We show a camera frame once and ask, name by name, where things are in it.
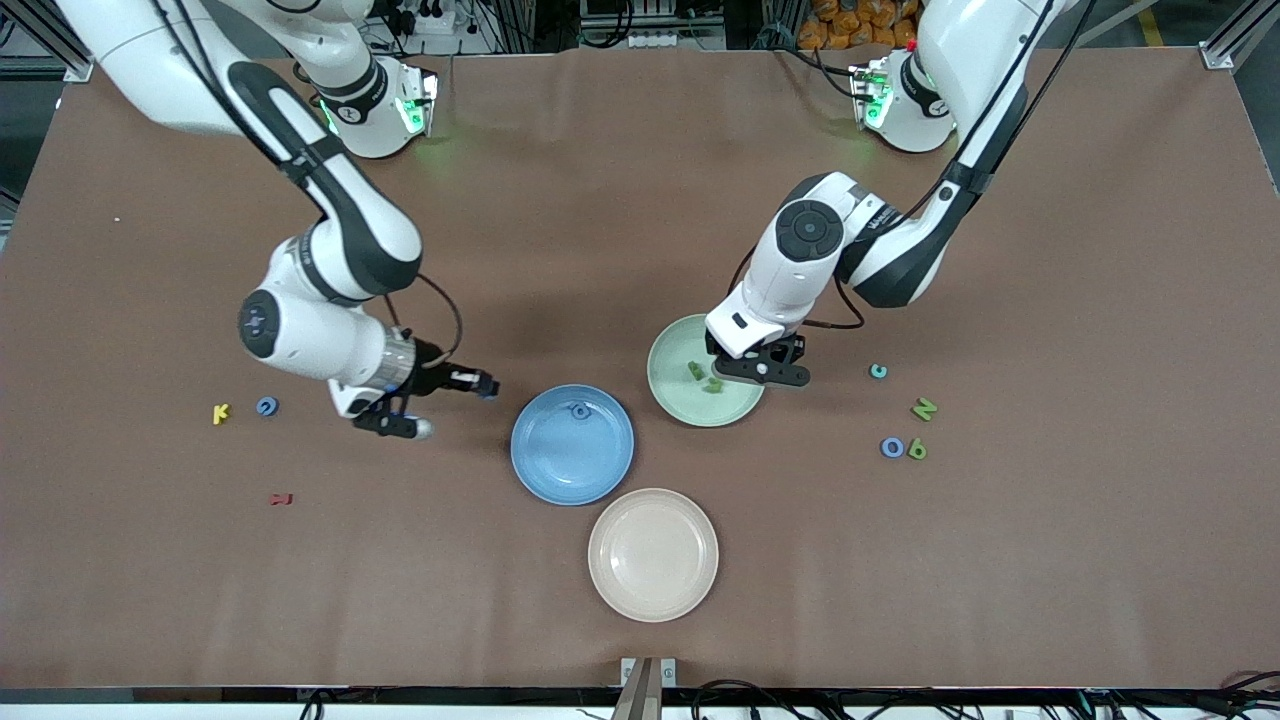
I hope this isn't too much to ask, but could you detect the pile of orange objects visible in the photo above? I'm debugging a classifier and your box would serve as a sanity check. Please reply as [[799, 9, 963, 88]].
[[797, 0, 916, 51]]

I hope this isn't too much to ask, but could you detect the brown table cover sheet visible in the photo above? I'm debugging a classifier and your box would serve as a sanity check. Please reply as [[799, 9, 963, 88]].
[[0, 45, 1280, 691]]

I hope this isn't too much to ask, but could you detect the cream plate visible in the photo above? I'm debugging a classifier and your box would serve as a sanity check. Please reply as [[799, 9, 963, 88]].
[[588, 488, 720, 623]]

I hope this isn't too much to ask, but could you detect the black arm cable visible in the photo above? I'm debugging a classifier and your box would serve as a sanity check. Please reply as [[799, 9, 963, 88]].
[[730, 0, 1096, 331], [150, 0, 466, 381]]

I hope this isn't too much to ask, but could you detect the metal table edge bracket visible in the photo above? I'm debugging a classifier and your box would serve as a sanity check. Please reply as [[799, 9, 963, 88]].
[[620, 657, 677, 720]]

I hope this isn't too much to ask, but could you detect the blue plate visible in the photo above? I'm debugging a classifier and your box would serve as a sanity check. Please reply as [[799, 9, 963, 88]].
[[510, 384, 635, 507]]

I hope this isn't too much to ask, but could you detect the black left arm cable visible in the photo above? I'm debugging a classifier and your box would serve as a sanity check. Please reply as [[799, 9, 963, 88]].
[[730, 0, 1096, 331]]

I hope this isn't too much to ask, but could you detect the pale green plate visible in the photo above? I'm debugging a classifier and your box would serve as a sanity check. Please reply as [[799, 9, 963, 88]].
[[647, 314, 769, 429]]

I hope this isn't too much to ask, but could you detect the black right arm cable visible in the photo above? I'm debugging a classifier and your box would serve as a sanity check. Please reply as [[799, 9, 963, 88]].
[[150, 0, 466, 381]]

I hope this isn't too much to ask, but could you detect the aluminium frame post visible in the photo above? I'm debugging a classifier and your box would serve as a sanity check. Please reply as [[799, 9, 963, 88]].
[[0, 0, 96, 83], [1200, 0, 1280, 71]]

